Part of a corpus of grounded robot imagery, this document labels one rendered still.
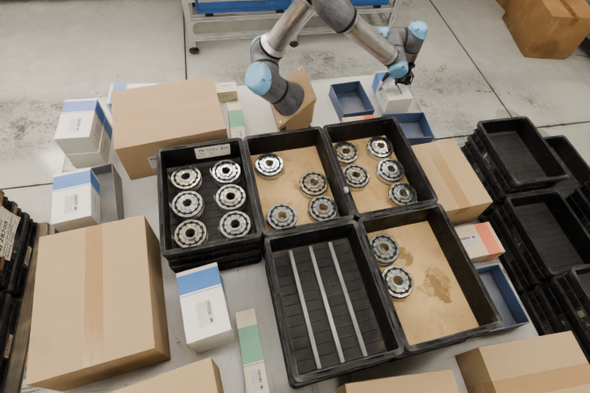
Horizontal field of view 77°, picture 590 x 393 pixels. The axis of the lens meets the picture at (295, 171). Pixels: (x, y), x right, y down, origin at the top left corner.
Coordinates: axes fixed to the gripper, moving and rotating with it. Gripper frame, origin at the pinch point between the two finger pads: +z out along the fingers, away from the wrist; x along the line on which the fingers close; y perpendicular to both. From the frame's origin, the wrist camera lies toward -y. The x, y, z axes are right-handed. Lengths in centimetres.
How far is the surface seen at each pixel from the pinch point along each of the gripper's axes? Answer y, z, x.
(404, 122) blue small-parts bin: 15.2, 7.2, 2.9
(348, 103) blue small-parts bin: -0.2, 7.9, -19.9
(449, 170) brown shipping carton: 53, -8, 2
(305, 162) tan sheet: 40, -5, -51
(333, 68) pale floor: -107, 79, 11
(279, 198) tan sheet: 54, -5, -64
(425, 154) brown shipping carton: 45.0, -8.1, -4.8
